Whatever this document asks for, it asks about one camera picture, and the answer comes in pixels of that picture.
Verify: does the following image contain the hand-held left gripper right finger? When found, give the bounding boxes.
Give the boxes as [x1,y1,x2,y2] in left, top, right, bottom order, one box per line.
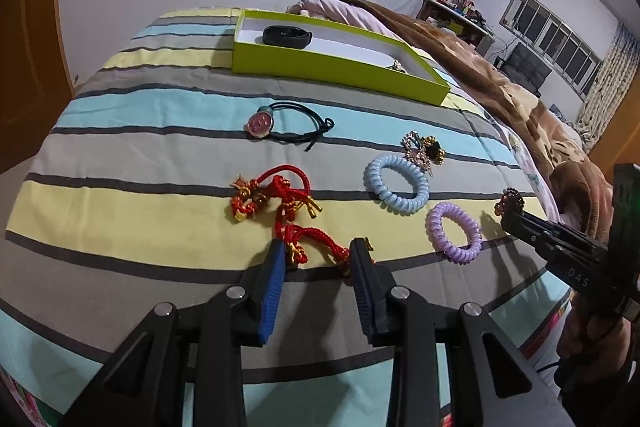
[349,237,576,427]

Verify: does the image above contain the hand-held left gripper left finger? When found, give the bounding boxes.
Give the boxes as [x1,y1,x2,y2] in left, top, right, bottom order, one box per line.
[65,239,288,427]

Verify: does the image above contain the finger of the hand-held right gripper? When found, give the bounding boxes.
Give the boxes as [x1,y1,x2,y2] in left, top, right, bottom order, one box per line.
[505,210,609,259]
[501,216,562,261]

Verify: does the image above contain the brown beaded ornament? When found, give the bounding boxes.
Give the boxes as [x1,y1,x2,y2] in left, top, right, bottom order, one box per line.
[494,188,524,217]

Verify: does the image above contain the red rope bracelet gold charms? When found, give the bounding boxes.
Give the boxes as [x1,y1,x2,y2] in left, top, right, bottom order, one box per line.
[229,164,324,224]
[274,221,375,279]

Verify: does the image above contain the purple spiral hair tie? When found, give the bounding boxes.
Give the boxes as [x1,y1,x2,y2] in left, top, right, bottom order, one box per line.
[426,202,483,266]

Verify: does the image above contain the blue spiral hair tie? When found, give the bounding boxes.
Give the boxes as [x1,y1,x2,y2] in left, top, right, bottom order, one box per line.
[363,153,430,212]

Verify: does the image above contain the dark gem gold hair clip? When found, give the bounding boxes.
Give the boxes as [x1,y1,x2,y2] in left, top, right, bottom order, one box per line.
[422,136,447,166]

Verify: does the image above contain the rhinestone hair clip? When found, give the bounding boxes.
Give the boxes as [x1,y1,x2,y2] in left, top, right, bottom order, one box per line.
[401,131,432,178]

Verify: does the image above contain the black hair tie round charm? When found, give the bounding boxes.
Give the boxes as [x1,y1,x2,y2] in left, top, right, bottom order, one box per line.
[246,102,335,152]

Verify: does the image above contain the green cardboard box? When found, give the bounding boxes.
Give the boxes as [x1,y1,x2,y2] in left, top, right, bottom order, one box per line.
[231,9,452,108]

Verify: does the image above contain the person's right hand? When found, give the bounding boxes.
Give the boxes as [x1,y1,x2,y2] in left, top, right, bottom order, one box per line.
[556,294,632,375]

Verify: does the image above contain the white floral sheet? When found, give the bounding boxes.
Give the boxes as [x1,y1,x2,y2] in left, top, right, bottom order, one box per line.
[494,114,557,220]

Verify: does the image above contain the striped bedsheet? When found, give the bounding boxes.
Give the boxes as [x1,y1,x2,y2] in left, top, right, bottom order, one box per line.
[0,6,575,427]

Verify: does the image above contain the patterned curtain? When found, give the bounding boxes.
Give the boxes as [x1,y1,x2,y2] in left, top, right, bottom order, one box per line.
[574,19,640,154]

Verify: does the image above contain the black chair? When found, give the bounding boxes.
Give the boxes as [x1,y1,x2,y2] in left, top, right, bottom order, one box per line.
[499,43,552,96]

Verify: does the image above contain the brown patterned blanket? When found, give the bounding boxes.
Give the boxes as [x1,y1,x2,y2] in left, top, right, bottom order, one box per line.
[329,0,615,230]

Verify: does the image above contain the window with bars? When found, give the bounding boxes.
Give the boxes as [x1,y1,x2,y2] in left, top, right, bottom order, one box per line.
[497,0,604,98]

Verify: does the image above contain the black wrist band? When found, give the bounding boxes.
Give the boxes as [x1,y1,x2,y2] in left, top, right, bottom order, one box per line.
[262,25,315,48]

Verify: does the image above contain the pink quilt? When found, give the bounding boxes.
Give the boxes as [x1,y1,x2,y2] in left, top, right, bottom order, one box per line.
[286,0,402,40]

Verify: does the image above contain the wooden door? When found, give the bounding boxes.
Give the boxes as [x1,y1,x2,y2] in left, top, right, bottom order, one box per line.
[0,0,77,178]

